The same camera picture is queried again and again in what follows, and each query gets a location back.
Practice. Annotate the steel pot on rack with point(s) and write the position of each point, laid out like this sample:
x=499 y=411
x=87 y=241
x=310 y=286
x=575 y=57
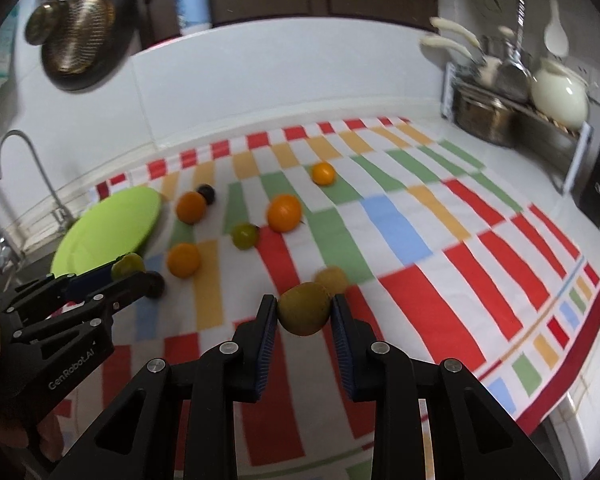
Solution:
x=485 y=117

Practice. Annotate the cream handled knife upper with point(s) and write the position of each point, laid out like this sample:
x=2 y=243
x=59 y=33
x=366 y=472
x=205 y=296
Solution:
x=451 y=26

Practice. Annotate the black hanging frying pan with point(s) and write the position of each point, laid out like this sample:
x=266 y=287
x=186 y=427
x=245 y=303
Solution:
x=110 y=54

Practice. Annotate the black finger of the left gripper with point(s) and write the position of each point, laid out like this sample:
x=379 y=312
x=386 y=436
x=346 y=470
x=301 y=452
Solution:
x=115 y=297
x=78 y=284

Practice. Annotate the white ceramic spoon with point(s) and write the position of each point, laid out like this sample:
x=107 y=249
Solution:
x=555 y=37

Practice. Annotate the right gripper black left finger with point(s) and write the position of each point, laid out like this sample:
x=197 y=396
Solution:
x=190 y=405

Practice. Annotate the small orange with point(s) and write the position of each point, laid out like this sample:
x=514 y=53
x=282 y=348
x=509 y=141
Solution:
x=323 y=174

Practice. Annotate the colourful checked tablecloth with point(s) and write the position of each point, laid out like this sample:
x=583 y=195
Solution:
x=450 y=248

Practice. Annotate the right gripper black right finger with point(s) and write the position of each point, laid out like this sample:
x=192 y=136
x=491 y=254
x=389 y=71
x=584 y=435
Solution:
x=427 y=413

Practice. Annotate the brass perforated strainer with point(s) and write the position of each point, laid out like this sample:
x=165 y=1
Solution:
x=74 y=44

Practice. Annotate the white blue soap bottle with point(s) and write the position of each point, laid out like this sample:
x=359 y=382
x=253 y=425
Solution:
x=193 y=16

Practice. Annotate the large chrome sink faucet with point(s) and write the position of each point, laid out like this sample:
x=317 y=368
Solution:
x=10 y=255

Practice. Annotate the teal tissue box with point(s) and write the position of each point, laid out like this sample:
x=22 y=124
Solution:
x=7 y=40

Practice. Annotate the large orange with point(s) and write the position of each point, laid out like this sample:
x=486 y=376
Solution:
x=284 y=213

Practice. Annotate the small brass ladle pot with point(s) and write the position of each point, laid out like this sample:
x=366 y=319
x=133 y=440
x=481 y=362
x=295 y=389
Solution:
x=44 y=20

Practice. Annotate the cream handled knife lower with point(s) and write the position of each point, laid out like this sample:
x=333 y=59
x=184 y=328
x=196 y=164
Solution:
x=457 y=51

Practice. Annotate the brown kiwi fruit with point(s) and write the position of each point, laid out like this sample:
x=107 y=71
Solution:
x=333 y=279
x=304 y=309

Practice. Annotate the metal dish rack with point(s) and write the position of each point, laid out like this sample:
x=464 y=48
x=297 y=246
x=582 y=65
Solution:
x=531 y=128

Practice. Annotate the cream handled knife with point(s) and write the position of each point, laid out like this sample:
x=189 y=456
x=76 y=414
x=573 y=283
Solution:
x=457 y=51
x=451 y=26

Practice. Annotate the green plum fruit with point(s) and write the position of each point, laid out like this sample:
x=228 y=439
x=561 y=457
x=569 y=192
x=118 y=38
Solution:
x=245 y=236
x=126 y=266

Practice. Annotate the cream ceramic teapot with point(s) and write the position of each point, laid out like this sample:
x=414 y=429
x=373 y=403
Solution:
x=560 y=94

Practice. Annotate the lime green plate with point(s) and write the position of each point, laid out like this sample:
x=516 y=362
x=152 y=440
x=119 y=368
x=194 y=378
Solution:
x=112 y=228

